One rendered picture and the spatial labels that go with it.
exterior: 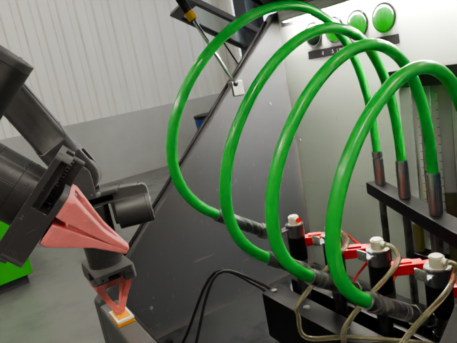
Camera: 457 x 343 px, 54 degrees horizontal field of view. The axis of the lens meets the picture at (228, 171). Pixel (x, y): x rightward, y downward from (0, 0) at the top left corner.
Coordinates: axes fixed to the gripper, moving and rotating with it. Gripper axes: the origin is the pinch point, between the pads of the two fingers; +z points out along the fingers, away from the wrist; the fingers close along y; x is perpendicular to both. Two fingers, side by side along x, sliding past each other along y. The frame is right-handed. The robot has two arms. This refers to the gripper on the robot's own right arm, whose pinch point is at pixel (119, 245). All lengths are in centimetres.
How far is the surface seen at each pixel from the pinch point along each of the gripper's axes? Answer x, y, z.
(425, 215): 7.3, 21.5, 35.3
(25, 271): 324, -130, 19
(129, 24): 695, 144, -23
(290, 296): 18.9, 0.9, 31.6
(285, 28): 54, 47, 17
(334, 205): -8.2, 13.7, 12.3
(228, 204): 6.6, 8.5, 9.7
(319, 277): 0.1, 7.2, 20.8
